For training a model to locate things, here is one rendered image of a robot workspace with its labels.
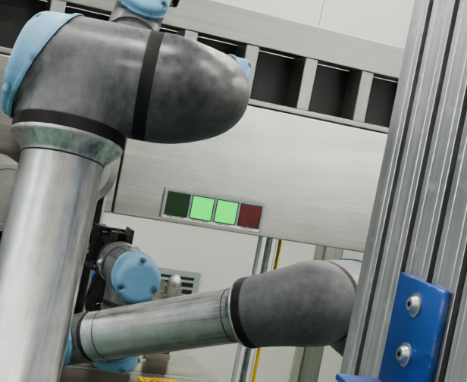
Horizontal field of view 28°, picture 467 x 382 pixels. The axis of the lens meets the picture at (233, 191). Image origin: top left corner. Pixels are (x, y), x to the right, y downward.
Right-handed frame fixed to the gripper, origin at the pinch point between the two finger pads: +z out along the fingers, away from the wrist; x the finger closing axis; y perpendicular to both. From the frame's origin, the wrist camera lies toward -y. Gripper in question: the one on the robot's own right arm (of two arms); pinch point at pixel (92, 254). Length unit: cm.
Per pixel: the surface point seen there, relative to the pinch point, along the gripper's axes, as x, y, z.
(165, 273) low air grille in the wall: -97, -43, 262
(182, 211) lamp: -25.4, 8.3, 29.6
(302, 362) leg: -71, -28, 47
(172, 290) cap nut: -15.8, -4.4, -3.5
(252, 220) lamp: -43, 9, 30
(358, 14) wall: -172, 101, 263
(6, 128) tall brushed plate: 16.5, 19.7, 30.4
